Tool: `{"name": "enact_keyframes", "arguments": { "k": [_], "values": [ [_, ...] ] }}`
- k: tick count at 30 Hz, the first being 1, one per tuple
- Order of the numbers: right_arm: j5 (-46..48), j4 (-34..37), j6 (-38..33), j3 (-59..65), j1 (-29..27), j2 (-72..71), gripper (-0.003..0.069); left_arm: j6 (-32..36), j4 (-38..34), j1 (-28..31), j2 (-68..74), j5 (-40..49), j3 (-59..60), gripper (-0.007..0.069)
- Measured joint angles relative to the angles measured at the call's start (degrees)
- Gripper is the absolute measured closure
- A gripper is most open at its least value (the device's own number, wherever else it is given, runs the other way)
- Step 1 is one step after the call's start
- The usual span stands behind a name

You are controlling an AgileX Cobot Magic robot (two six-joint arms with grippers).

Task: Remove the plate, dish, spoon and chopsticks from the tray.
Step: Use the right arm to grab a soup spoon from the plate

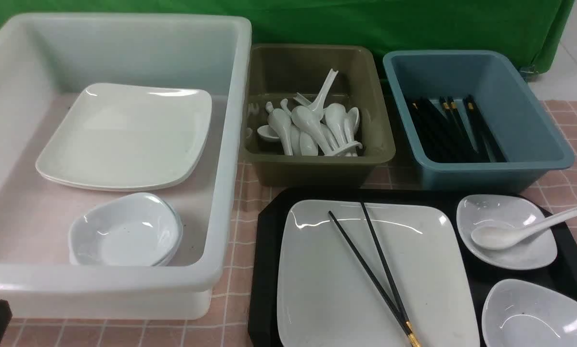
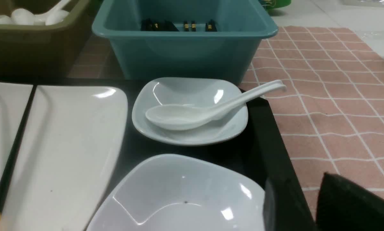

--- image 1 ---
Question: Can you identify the green cloth backdrop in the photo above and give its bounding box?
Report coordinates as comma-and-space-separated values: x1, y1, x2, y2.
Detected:
0, 0, 574, 73

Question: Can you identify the white bowl stack in bin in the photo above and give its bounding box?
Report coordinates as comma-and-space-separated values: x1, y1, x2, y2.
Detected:
68, 192, 184, 267

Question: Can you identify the black chopsticks bundle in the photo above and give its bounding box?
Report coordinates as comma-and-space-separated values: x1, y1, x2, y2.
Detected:
405, 95, 507, 164

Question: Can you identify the white small bowl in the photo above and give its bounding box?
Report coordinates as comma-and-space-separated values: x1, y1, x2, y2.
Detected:
456, 195, 559, 270
481, 279, 577, 347

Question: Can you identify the white spoons pile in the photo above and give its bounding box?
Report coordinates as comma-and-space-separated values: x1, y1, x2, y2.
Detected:
256, 69, 363, 157

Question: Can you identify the black serving tray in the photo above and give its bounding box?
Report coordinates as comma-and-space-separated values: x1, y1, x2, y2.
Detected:
248, 187, 577, 347

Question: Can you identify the large white square plate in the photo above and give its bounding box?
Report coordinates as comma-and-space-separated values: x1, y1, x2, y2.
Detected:
277, 200, 480, 347

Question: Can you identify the black chopstick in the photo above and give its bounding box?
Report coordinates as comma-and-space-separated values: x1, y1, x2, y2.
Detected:
360, 201, 421, 347
328, 211, 421, 347

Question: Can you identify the pink checkered tablecloth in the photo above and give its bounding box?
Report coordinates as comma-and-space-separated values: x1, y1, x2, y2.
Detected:
1, 100, 577, 347

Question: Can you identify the white square plate in bin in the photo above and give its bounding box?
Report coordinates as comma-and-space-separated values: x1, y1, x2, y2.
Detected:
35, 82, 213, 192

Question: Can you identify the white ceramic soup spoon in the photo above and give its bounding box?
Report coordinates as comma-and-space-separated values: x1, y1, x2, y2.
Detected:
471, 207, 577, 250

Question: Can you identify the large white plastic bin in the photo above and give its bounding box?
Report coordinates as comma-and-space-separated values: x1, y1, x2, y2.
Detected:
0, 13, 252, 320

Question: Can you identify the olive green plastic bin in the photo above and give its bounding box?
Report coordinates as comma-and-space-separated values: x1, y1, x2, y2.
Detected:
240, 44, 396, 187

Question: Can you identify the blue plastic bin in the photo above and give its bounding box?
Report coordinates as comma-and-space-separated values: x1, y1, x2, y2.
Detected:
383, 50, 575, 193

